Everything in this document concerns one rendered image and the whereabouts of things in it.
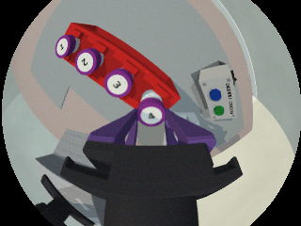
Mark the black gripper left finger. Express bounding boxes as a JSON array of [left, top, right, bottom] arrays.
[[87, 108, 138, 145]]

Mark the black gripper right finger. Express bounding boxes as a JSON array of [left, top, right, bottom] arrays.
[[165, 108, 216, 152]]

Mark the grey flat mat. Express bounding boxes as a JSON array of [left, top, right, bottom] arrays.
[[30, 0, 244, 149]]

